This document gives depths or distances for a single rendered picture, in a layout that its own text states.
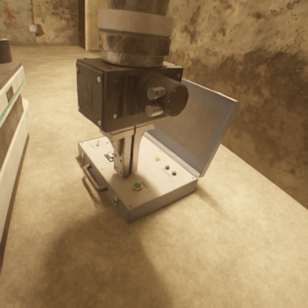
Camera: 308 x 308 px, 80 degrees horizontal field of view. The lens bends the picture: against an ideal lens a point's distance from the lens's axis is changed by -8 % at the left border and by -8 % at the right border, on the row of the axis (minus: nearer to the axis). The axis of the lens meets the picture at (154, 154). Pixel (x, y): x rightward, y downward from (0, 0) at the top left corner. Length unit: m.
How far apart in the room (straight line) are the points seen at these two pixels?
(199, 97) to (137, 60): 0.35
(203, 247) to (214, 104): 0.43
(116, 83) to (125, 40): 0.08
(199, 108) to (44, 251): 0.62
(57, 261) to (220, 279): 0.38
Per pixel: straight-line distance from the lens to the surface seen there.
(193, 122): 0.72
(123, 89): 0.42
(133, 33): 0.42
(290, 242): 0.74
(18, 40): 4.28
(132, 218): 0.57
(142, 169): 0.67
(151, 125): 0.57
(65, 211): 0.63
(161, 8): 0.46
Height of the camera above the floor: 0.47
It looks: 33 degrees down
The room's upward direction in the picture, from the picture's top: 9 degrees clockwise
